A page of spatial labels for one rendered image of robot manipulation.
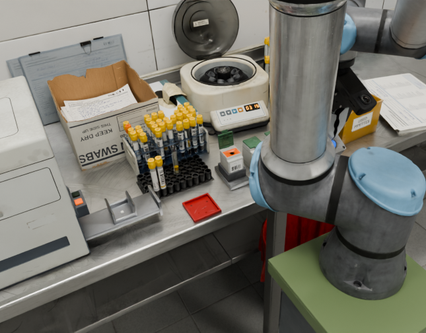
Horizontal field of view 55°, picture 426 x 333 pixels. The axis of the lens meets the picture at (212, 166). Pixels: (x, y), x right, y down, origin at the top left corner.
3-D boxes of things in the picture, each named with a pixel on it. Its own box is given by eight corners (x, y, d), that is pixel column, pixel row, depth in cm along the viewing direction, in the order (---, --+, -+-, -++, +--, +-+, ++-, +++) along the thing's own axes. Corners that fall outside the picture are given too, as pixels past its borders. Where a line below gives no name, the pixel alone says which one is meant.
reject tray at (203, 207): (194, 223, 90) (194, 221, 90) (181, 205, 95) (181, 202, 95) (221, 212, 93) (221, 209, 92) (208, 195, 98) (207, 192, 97)
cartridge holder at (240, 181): (230, 191, 98) (230, 179, 96) (214, 170, 105) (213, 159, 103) (250, 184, 100) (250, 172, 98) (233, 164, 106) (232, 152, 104)
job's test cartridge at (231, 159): (229, 180, 99) (228, 160, 95) (220, 170, 103) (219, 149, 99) (244, 175, 100) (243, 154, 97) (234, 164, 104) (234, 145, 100)
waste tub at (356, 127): (341, 147, 110) (346, 115, 103) (308, 125, 119) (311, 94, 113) (376, 131, 114) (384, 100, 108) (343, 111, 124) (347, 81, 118)
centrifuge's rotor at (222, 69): (208, 106, 120) (207, 84, 115) (193, 84, 131) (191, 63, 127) (257, 96, 123) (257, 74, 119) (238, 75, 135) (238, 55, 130)
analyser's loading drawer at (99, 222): (70, 251, 83) (63, 234, 80) (63, 230, 88) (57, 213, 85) (163, 215, 90) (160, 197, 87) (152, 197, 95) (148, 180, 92)
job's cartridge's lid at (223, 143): (218, 133, 96) (216, 132, 97) (220, 150, 99) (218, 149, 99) (232, 128, 97) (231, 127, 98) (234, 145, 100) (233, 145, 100)
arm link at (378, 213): (408, 263, 63) (435, 197, 55) (321, 240, 68) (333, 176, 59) (410, 213, 72) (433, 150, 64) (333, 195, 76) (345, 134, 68)
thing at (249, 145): (251, 170, 104) (251, 149, 100) (242, 161, 107) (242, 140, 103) (265, 166, 105) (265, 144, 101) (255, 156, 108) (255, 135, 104)
